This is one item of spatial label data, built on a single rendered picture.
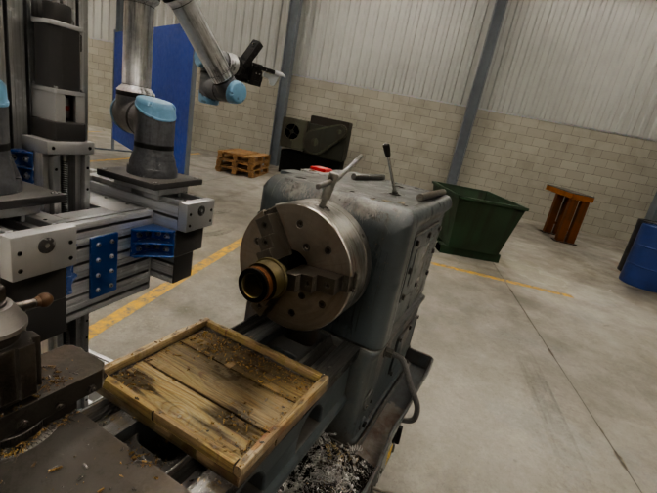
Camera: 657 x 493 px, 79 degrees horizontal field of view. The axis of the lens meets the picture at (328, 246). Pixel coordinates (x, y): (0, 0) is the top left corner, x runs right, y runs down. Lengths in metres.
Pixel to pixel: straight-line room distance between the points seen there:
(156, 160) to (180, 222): 0.21
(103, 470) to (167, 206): 0.85
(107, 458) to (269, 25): 11.65
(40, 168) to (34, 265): 0.36
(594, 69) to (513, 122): 2.00
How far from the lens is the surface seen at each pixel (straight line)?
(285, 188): 1.13
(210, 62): 1.46
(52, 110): 1.25
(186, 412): 0.82
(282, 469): 0.97
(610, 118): 11.91
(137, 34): 1.48
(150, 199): 1.35
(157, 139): 1.35
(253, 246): 1.00
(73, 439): 0.67
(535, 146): 11.36
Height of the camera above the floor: 1.42
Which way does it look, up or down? 17 degrees down
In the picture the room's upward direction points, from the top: 11 degrees clockwise
